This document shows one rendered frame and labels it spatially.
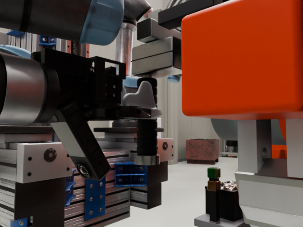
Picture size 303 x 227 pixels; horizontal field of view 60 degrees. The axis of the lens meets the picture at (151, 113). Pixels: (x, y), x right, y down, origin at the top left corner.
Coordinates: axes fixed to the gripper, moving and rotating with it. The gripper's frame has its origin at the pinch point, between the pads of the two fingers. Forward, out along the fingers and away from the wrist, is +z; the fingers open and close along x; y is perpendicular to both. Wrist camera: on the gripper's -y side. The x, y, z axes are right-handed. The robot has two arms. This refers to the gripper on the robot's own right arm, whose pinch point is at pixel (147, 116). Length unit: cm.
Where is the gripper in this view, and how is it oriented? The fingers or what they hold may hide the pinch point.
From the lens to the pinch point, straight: 45.5
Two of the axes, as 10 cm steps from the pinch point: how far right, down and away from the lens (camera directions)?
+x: -7.6, 0.3, 6.5
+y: 0.1, -10.0, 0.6
